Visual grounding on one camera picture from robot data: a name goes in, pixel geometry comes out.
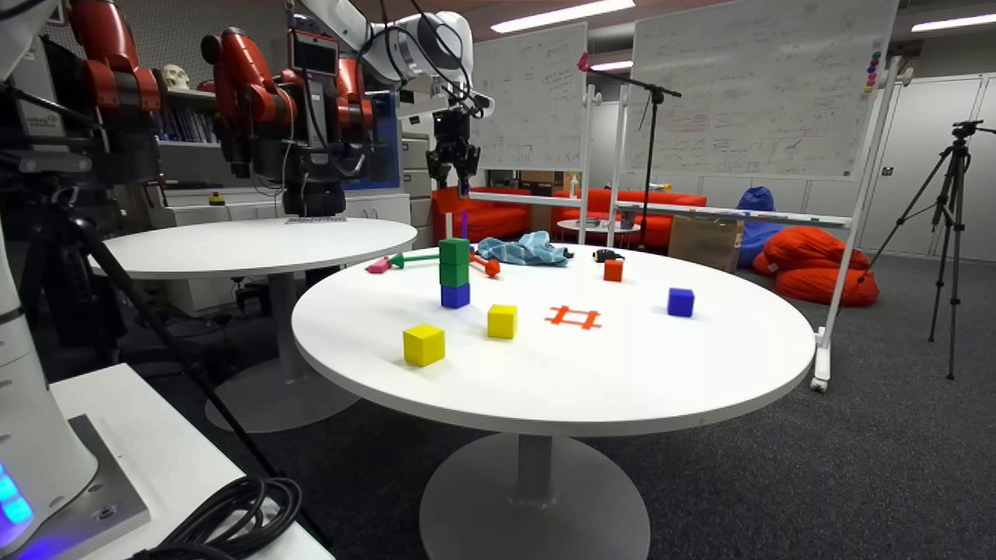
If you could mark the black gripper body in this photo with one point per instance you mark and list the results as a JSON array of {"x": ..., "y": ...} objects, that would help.
[{"x": 451, "y": 138}]

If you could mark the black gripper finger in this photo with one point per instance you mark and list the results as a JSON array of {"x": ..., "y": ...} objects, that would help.
[
  {"x": 437, "y": 169},
  {"x": 472, "y": 165}
]

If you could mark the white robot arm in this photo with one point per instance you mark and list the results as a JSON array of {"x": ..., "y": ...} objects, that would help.
[{"x": 427, "y": 59}]

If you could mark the green block stack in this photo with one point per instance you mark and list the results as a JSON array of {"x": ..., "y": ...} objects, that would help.
[{"x": 451, "y": 262}]

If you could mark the blue block under stack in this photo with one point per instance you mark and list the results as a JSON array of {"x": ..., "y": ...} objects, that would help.
[{"x": 457, "y": 295}]

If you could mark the yellow block near stack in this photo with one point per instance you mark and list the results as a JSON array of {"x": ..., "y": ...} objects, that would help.
[{"x": 502, "y": 320}]

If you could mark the yellow block near edge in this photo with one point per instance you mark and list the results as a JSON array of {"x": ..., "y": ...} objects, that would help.
[{"x": 425, "y": 343}]

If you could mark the small orange block far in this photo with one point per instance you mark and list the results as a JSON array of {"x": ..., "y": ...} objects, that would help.
[{"x": 615, "y": 273}]

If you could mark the loose blue block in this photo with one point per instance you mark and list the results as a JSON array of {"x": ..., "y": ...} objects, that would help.
[{"x": 679, "y": 304}]

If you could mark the red sofa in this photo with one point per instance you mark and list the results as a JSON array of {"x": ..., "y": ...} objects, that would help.
[{"x": 511, "y": 219}]

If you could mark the coloured axis arrow marker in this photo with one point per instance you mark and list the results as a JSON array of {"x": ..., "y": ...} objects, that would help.
[{"x": 458, "y": 226}]

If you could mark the light blue crumpled cloth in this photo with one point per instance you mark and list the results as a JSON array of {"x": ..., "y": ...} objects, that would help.
[{"x": 532, "y": 250}]

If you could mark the pink crumpled object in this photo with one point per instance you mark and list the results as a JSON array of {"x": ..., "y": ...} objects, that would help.
[{"x": 380, "y": 265}]

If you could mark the black microphone stand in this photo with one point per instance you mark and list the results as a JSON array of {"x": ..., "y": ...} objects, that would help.
[{"x": 657, "y": 95}]

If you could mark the orange hash marker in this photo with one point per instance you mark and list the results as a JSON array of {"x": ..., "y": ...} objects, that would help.
[{"x": 569, "y": 314}]

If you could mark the whiteboard on stand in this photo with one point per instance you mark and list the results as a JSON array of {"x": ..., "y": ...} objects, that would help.
[{"x": 774, "y": 90}]

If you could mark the orange bean bag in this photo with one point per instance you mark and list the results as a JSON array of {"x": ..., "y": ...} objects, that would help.
[{"x": 807, "y": 262}]

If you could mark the white device with blue light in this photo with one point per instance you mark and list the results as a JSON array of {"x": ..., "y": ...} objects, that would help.
[{"x": 61, "y": 489}]

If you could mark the round white pedestal table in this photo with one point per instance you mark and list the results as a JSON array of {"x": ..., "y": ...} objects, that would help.
[{"x": 532, "y": 482}]

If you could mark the black camera tripod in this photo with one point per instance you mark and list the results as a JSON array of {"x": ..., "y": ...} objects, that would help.
[{"x": 941, "y": 198}]

